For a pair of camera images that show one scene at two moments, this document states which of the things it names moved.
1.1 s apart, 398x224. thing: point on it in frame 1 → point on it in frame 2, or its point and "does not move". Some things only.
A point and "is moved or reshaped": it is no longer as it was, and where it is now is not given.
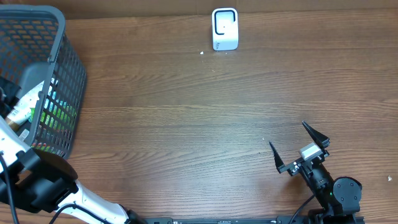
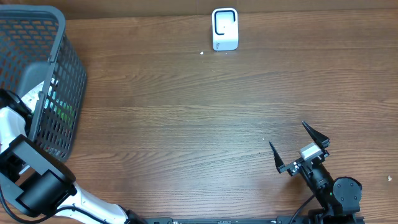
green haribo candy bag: [61, 117] is moved or reshaped
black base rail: [233, 220] does not move
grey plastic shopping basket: [37, 46] does not move
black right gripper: [292, 170] does not move
